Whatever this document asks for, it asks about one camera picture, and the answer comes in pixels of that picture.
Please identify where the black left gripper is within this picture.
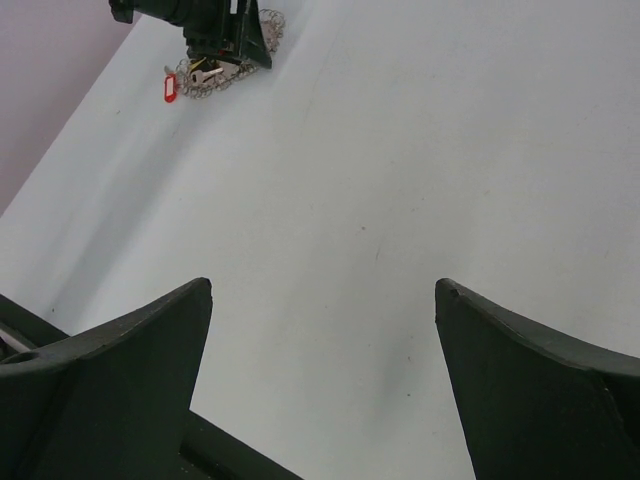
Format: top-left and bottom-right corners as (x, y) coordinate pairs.
(109, 0), (272, 69)

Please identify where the silver key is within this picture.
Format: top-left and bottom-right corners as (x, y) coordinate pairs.
(189, 67), (224, 85)

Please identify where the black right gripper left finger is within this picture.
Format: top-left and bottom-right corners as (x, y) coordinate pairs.
(1, 278), (212, 479)

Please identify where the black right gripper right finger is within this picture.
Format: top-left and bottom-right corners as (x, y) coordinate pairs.
(435, 279), (639, 479)

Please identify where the red key tag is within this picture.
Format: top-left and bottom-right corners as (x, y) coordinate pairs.
(164, 72), (179, 103)

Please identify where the metal key organizer with rings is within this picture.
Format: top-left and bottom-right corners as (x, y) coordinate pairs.
(165, 9), (286, 99)

